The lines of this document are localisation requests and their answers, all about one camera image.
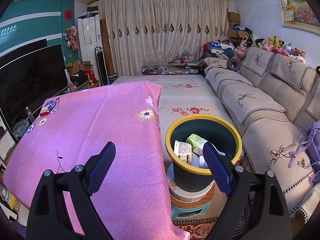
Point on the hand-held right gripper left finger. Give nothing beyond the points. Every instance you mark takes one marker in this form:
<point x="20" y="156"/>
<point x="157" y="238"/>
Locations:
<point x="101" y="168"/>

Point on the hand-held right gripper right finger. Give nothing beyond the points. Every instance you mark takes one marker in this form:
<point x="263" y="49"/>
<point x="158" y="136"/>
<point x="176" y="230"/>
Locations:
<point x="217" y="168"/>

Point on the dark bin with yellow rim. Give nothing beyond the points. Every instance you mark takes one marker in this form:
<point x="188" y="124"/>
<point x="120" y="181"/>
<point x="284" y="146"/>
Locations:
<point x="192" y="180"/>

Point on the white green plastic bottle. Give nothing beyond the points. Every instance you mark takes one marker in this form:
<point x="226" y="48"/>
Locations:
<point x="196" y="142"/>

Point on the labelled paper noodle bowl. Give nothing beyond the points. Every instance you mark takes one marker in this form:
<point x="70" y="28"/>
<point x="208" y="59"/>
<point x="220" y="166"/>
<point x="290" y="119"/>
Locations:
<point x="182" y="151"/>

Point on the round wooden board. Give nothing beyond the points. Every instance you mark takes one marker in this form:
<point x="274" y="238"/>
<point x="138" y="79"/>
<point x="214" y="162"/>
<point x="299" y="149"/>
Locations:
<point x="210" y="200"/>

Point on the pink floral tablecloth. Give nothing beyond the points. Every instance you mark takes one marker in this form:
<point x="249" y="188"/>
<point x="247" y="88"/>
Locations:
<point x="87" y="130"/>

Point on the round white tin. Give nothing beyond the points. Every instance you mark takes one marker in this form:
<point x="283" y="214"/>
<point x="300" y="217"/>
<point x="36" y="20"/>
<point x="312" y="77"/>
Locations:
<point x="175" y="192"/>

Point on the green plastic stool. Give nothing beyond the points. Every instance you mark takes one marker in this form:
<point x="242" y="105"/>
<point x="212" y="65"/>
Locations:
<point x="190" y="212"/>

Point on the red patterned rug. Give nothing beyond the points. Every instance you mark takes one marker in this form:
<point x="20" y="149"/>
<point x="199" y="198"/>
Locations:
<point x="200" y="230"/>

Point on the beige sofa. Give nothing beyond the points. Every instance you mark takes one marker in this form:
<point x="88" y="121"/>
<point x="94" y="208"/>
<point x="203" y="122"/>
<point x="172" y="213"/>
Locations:
<point x="262" y="105"/>

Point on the white floral bed sheet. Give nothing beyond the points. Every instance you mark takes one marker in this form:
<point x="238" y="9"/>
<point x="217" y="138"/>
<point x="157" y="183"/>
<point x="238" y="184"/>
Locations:
<point x="185" y="97"/>

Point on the red flat packet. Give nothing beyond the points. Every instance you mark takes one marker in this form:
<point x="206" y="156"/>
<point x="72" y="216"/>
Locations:
<point x="43" y="114"/>

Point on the blue white small carton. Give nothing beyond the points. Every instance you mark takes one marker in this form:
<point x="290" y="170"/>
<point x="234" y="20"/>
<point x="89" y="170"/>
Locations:
<point x="48" y="106"/>

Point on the brown basket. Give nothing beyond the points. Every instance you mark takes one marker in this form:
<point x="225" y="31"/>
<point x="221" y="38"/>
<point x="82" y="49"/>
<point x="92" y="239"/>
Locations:
<point x="94" y="83"/>

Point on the clear plastic bag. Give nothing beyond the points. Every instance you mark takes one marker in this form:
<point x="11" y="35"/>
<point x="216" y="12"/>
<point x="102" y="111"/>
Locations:
<point x="21" y="129"/>

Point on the clear water bottle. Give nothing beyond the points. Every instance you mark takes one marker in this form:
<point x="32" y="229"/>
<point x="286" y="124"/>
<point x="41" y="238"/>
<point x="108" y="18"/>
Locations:
<point x="30" y="115"/>

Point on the black box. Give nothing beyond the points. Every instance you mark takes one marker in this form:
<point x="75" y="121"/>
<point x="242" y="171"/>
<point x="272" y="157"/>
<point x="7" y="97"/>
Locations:
<point x="79" y="77"/>

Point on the red bag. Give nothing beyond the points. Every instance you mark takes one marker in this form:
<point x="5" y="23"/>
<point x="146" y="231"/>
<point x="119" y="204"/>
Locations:
<point x="90" y="75"/>

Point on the bookshelf with books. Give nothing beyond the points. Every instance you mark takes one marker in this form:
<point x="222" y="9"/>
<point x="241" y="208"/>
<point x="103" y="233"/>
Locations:
<point x="8" y="192"/>

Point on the white drawer unit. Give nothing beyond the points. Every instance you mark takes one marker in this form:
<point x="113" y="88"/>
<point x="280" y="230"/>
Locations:
<point x="6" y="145"/>

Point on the white slim upright box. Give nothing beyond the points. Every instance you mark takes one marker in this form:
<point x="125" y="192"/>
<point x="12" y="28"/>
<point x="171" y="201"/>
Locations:
<point x="67" y="76"/>

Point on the purple ribbon cushion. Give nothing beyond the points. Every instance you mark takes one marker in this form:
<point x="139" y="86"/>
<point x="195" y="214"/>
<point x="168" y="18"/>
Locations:
<point x="313" y="145"/>

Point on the black tower fan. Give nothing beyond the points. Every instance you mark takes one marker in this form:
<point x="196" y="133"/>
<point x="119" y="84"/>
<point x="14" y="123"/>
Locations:
<point x="101" y="67"/>

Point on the open cardboard box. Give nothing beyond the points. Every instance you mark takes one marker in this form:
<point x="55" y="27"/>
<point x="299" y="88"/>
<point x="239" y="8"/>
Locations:
<point x="73" y="67"/>
<point x="87" y="66"/>

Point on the grey neck pillow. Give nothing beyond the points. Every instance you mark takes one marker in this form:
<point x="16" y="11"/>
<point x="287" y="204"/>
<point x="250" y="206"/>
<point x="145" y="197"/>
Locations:
<point x="235" y="64"/>

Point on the glass low table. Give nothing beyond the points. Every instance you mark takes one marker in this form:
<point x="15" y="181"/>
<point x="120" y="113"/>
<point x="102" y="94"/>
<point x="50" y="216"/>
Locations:
<point x="172" y="68"/>

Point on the large black television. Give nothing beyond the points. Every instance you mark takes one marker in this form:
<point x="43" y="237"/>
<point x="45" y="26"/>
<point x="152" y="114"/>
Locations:
<point x="27" y="85"/>

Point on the brown rolled mat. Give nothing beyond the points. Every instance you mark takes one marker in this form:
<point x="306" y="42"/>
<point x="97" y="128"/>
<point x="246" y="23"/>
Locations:
<point x="106" y="47"/>

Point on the blue star pillow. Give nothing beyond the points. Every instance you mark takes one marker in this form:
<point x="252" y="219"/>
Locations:
<point x="220" y="45"/>

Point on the pile of plush toys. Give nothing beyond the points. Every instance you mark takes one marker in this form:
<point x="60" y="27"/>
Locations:
<point x="272" y="45"/>

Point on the white standing air conditioner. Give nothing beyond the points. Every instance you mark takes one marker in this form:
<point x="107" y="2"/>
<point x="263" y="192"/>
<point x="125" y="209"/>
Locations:
<point x="88" y="33"/>

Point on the closed brown cardboard box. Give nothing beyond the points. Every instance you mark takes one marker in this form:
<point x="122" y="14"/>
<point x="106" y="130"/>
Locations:
<point x="233" y="17"/>
<point x="237" y="34"/>

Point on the black yellow object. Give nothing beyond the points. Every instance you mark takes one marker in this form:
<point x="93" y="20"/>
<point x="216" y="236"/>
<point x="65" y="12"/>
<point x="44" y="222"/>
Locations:
<point x="318" y="70"/>

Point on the smaller black television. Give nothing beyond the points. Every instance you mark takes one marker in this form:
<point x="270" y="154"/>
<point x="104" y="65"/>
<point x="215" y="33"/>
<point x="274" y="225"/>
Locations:
<point x="22" y="48"/>

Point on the beige patterned curtain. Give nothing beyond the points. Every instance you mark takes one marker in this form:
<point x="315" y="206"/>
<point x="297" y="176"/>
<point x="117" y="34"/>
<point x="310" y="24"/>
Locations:
<point x="165" y="25"/>

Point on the dark flat box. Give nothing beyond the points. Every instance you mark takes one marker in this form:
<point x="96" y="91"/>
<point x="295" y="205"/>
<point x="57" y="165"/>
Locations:
<point x="93" y="8"/>

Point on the framed flower painting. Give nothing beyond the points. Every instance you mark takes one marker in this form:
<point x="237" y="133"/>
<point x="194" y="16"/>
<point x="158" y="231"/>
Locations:
<point x="302" y="10"/>

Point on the hanging flower wall decoration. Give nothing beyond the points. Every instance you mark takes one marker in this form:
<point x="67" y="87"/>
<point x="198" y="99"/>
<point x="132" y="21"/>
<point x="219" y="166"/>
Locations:
<point x="71" y="36"/>

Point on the red round wall sticker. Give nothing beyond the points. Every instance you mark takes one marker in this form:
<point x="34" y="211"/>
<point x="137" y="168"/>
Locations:
<point x="68" y="14"/>

